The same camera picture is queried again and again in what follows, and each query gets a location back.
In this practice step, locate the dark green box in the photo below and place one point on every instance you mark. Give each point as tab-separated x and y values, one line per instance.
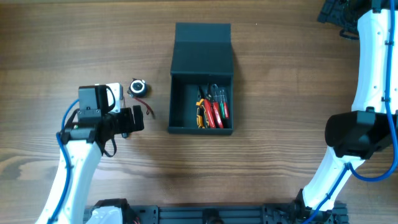
203	55

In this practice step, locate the red and black screwdriver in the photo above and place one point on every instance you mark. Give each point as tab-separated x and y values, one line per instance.
124	135

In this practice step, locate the small screwdriver set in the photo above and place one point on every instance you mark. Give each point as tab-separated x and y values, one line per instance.
224	104

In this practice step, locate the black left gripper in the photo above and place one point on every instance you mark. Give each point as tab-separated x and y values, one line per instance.
127	119

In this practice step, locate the orange and black pliers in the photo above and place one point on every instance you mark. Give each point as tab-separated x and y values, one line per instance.
201	123

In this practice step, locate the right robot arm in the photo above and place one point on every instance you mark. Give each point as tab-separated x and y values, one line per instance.
371	124

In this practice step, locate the black tape measure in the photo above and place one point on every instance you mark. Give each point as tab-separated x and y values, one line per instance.
137	90

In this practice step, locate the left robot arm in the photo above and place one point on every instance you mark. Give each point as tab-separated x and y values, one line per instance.
92	120

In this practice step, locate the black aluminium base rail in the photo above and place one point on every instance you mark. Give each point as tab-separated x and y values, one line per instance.
261	214

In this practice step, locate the red handled pliers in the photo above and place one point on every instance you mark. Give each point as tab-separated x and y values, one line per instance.
210	107

